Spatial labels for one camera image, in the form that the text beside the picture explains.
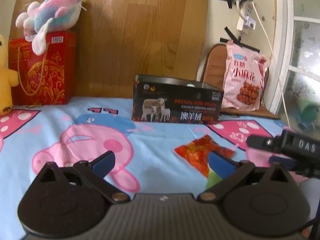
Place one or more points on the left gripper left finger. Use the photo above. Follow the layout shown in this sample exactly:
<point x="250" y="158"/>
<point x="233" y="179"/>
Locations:
<point x="93" y="173"/>

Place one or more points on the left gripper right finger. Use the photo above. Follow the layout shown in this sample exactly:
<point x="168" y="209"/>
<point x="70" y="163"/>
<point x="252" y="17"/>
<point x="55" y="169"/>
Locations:
<point x="232" y="174"/>

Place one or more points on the light green snack packet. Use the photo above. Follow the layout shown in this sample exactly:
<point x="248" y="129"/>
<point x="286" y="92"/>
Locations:
<point x="213" y="179"/>

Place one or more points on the red spicy snack packet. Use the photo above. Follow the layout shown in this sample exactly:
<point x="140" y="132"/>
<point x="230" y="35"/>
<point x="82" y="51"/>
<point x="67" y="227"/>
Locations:
<point x="196" y="153"/>

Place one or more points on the black sheep print box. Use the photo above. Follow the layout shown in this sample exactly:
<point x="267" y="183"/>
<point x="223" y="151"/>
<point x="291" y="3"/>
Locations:
<point x="171" y="100"/>

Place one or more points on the brown seat cushion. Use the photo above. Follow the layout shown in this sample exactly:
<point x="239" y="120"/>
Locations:
<point x="213" y="74"/>

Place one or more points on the large pink snack bag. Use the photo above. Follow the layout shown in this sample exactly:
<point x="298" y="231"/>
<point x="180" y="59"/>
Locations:
<point x="244" y="78"/>

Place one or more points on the red gift bag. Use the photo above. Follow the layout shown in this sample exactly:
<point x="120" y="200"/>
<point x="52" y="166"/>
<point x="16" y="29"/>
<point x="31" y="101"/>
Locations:
<point x="48" y="79"/>

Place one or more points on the yellow plush toy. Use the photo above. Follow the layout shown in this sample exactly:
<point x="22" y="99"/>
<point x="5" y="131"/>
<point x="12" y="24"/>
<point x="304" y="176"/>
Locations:
<point x="8" y="79"/>

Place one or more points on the white power adapter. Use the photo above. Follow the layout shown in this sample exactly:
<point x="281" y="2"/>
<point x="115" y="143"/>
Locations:
<point x="245" y="21"/>

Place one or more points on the wooden board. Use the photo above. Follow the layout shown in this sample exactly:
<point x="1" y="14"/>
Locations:
<point x="118" y="39"/>

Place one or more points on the pink blue plush toy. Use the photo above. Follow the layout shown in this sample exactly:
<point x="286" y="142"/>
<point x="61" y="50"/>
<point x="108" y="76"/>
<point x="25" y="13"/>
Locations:
<point x="47" y="17"/>

